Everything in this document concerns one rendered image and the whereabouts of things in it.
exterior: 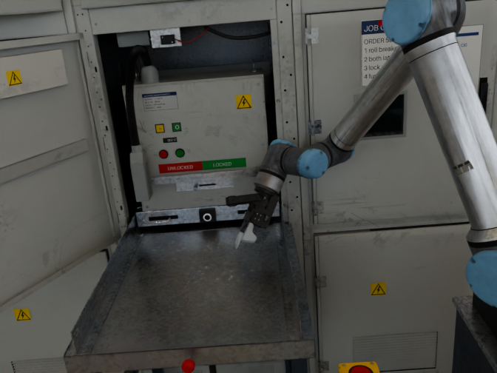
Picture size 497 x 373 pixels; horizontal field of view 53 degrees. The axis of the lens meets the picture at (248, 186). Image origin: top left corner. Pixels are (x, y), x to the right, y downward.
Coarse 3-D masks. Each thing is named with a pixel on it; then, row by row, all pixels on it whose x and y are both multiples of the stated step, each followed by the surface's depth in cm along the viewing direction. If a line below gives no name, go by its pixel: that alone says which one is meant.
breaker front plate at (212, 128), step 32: (192, 96) 172; (224, 96) 172; (256, 96) 172; (192, 128) 176; (224, 128) 176; (256, 128) 176; (160, 160) 180; (192, 160) 180; (256, 160) 180; (160, 192) 184; (192, 192) 184; (224, 192) 184; (256, 192) 184
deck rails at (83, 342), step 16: (128, 240) 175; (112, 256) 156; (128, 256) 169; (288, 256) 148; (112, 272) 154; (288, 272) 150; (96, 288) 139; (112, 288) 150; (288, 288) 142; (96, 304) 138; (288, 304) 134; (80, 320) 125; (96, 320) 134; (288, 320) 127; (80, 336) 124; (96, 336) 128; (288, 336) 121; (80, 352) 122
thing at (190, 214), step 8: (184, 208) 186; (192, 208) 185; (200, 208) 185; (208, 208) 185; (216, 208) 185; (224, 208) 185; (232, 208) 185; (240, 208) 185; (136, 216) 186; (152, 216) 186; (160, 216) 186; (168, 216) 186; (176, 216) 186; (184, 216) 186; (192, 216) 186; (216, 216) 186; (224, 216) 186; (232, 216) 186; (240, 216) 186; (152, 224) 187; (160, 224) 187; (168, 224) 187
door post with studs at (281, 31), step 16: (288, 0) 157; (288, 16) 159; (272, 32) 161; (288, 32) 161; (272, 48) 163; (288, 48) 162; (288, 64) 164; (288, 80) 166; (288, 96) 168; (288, 112) 170; (288, 128) 172; (288, 176) 178; (288, 192) 180; (288, 208) 182
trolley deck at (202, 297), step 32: (288, 224) 183; (160, 256) 168; (192, 256) 166; (224, 256) 164; (256, 256) 162; (128, 288) 150; (160, 288) 148; (192, 288) 147; (224, 288) 145; (256, 288) 144; (128, 320) 134; (160, 320) 132; (192, 320) 131; (224, 320) 130; (256, 320) 129; (64, 352) 122; (96, 352) 122; (128, 352) 121; (160, 352) 121; (192, 352) 121; (224, 352) 121; (256, 352) 121; (288, 352) 121
